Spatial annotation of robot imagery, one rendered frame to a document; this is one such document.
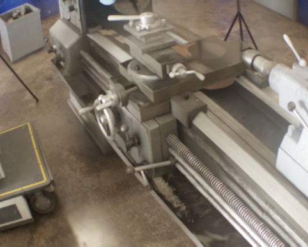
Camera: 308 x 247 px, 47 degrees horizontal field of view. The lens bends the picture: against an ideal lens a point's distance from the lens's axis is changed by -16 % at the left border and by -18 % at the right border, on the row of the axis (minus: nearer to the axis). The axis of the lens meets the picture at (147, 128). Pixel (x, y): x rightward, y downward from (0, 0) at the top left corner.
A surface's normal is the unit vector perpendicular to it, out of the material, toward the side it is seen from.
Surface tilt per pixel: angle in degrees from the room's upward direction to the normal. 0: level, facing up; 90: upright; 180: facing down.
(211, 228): 0
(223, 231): 0
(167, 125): 90
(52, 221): 0
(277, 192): 36
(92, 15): 90
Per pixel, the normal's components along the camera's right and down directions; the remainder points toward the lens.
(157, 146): 0.48, 0.49
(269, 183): -0.58, -0.43
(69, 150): -0.09, -0.80
